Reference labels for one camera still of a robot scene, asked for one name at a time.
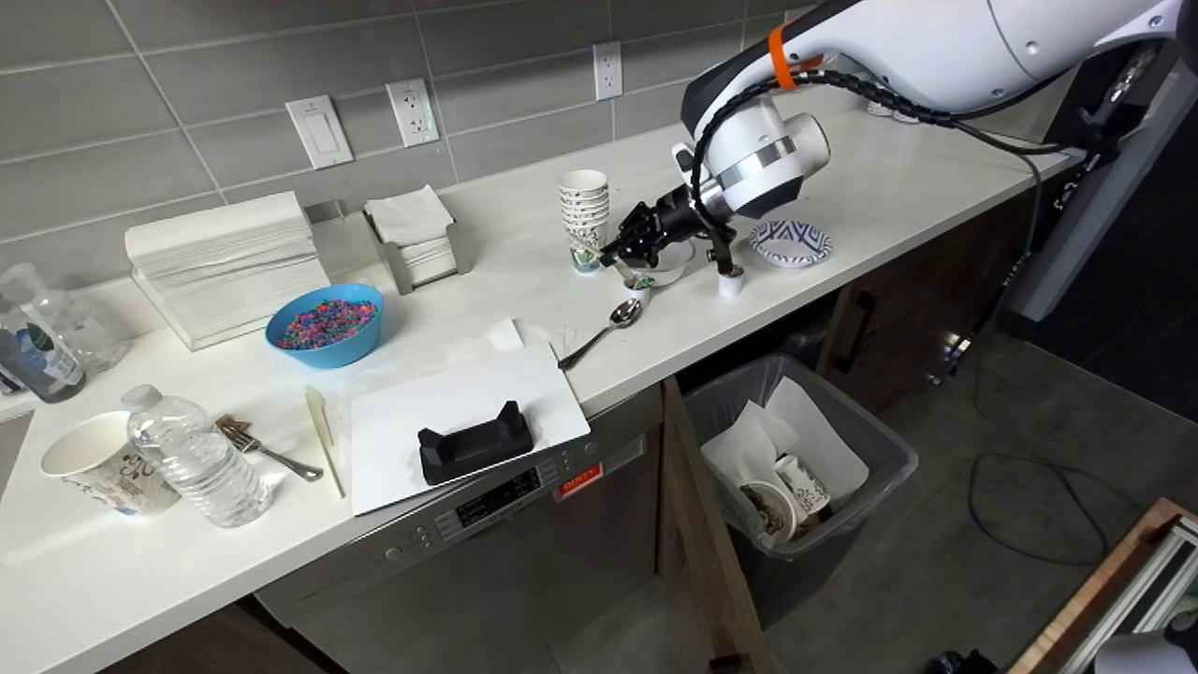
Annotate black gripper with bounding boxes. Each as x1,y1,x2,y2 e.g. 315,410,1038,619
602,183,739,273

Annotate white bowl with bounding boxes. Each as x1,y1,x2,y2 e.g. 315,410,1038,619
619,235,705,297

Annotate metal spoon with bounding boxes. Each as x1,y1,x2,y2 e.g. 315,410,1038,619
556,293,653,374

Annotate blue bowl with candies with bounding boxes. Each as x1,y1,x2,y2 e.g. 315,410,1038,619
264,282,392,374

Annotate stack of printed paper cups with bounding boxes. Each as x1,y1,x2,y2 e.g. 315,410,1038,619
556,166,619,282

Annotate white paper napkin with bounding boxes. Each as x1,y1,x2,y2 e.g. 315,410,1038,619
484,313,568,366

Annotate blue patterned paper plate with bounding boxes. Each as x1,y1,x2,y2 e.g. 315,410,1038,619
745,215,836,273

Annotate small white napkin box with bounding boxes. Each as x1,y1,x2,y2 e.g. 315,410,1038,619
360,183,484,299

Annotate red label sticker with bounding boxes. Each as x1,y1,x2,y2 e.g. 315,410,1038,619
552,461,612,505

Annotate white paper sheets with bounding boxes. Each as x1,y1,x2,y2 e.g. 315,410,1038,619
698,374,876,523

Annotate black plastic holder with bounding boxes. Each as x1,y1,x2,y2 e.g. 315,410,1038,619
412,398,541,488

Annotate wooden base cabinet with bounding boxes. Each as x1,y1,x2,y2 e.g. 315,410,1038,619
698,183,1065,421

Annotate white board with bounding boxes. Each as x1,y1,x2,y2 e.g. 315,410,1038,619
343,342,595,519

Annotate crushed printed paper cup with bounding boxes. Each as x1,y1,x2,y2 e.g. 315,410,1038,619
771,449,836,523

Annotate used paper cup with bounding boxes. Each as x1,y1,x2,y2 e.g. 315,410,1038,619
739,476,804,551

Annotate open cabinet door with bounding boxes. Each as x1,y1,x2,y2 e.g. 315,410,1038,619
655,376,778,674

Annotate wooden stir stick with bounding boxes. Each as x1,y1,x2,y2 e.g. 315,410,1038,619
303,381,353,505

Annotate steel dishwasher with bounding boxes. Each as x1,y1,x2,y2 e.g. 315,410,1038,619
250,385,665,674

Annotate gray trash bin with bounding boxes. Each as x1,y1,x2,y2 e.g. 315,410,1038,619
687,353,925,627

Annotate metal fork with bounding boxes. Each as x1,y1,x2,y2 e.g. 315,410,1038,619
215,410,331,488

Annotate clear plastic water bottle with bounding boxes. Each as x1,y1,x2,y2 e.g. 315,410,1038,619
120,381,272,530

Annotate clear bottle blue label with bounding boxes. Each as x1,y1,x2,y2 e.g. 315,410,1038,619
0,257,90,405

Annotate white wall outlet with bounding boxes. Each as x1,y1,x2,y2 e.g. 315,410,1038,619
588,37,624,106
381,74,442,151

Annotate black cabinet handle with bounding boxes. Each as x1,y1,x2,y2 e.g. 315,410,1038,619
816,284,879,381

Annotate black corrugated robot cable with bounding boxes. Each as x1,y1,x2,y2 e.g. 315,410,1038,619
688,57,1127,282

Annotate white light switch plate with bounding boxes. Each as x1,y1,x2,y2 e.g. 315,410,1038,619
282,92,355,172

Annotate thin black floor cable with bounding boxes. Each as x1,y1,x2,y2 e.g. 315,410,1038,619
961,146,1198,574

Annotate gray robot mount column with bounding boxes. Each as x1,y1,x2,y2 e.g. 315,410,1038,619
1002,23,1198,330

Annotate wooden frame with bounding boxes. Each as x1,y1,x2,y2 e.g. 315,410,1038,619
1007,498,1198,674

